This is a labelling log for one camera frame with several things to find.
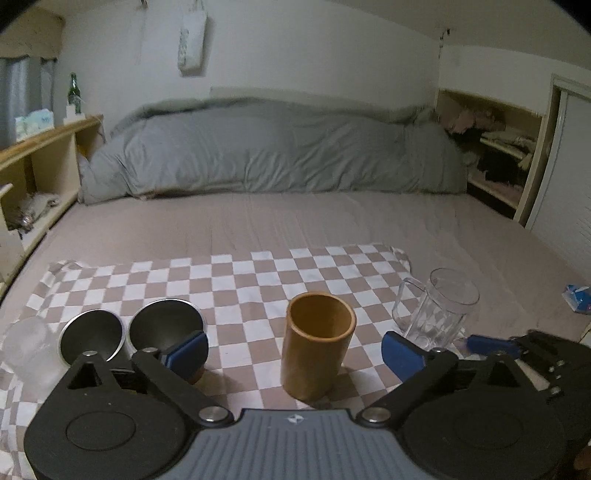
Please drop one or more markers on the beige curtain valance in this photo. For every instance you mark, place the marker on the beige curtain valance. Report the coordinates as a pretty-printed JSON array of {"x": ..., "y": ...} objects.
[{"x": 32, "y": 34}]

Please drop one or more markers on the grey cloth bundle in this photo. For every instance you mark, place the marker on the grey cloth bundle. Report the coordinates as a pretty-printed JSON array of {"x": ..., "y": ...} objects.
[{"x": 41, "y": 203}]

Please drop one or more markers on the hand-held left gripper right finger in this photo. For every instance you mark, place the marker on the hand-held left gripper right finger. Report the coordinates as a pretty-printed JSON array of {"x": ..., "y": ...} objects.
[{"x": 400, "y": 359}]

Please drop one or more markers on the green glass bottle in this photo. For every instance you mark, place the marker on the green glass bottle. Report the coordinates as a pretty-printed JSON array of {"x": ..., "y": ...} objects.
[{"x": 74, "y": 97}]

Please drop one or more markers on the frosted glass cup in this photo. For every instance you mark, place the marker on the frosted glass cup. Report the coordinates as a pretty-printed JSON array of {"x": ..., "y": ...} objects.
[{"x": 31, "y": 350}]

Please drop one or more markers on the grey duvet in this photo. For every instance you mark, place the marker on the grey duvet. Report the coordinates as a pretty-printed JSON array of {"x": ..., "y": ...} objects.
[{"x": 277, "y": 152}]

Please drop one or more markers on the clear glass mug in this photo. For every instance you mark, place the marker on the clear glass mug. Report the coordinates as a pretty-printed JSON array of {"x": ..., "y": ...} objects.
[{"x": 443, "y": 314}]

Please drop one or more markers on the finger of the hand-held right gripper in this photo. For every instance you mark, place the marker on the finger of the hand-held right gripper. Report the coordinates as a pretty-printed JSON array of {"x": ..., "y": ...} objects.
[{"x": 489, "y": 345}]

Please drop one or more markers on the grey curtain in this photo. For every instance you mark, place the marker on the grey curtain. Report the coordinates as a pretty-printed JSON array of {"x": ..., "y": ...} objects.
[{"x": 25, "y": 97}]

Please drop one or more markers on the wooden headboard shelf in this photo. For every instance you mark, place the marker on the wooden headboard shelf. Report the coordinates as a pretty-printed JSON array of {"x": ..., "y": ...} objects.
[{"x": 60, "y": 152}]

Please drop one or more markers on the brown bamboo cup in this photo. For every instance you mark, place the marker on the brown bamboo cup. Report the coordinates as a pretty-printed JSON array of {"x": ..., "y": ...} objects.
[{"x": 314, "y": 360}]

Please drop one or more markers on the checkered cloth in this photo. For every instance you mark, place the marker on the checkered cloth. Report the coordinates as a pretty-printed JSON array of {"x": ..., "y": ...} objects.
[{"x": 231, "y": 286}]

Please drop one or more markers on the cream closet shelf unit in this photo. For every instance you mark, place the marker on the cream closet shelf unit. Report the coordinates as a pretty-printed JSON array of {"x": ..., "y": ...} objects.
[{"x": 531, "y": 184}]

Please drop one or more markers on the small white box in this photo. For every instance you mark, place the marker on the small white box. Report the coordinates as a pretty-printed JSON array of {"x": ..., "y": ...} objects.
[{"x": 70, "y": 113}]

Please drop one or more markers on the blue packet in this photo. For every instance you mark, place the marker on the blue packet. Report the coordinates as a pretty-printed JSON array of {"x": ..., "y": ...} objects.
[{"x": 578, "y": 299}]

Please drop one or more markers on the pile of folded clothes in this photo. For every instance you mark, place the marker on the pile of folded clothes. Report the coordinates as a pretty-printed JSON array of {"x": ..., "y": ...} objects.
[{"x": 498, "y": 143}]

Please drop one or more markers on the tissue pack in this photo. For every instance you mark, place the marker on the tissue pack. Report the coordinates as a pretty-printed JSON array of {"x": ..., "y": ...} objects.
[{"x": 37, "y": 122}]

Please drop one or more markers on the bed with pink sheet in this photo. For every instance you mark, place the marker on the bed with pink sheet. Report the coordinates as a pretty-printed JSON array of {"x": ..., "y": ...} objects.
[{"x": 332, "y": 221}]

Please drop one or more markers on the white sliding door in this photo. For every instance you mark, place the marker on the white sliding door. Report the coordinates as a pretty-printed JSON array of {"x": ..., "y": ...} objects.
[{"x": 572, "y": 184}]

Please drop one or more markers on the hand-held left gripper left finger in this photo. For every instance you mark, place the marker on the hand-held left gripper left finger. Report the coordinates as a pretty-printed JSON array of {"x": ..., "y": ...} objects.
[{"x": 188, "y": 354}]

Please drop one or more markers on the stainless steel cup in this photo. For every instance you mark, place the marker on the stainless steel cup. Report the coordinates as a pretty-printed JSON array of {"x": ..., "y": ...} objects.
[
  {"x": 87, "y": 337},
  {"x": 161, "y": 323}
]

